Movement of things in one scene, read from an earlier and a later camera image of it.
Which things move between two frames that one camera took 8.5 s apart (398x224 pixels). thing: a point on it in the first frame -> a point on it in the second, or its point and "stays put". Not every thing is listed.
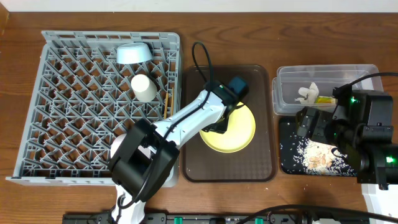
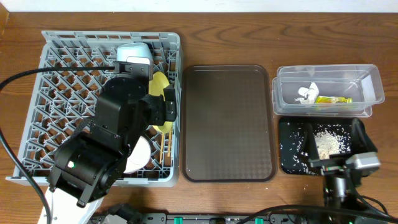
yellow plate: [240, 130] -> [157, 83]
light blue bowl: [133, 53] stays put
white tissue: [311, 94] stays put
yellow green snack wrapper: [325, 99] stays put
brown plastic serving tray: [257, 161] stays put
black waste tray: [299, 155] stays put
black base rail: [106, 218] stays put
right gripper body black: [310, 123] -> [331, 163]
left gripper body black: [216, 125] -> [169, 106]
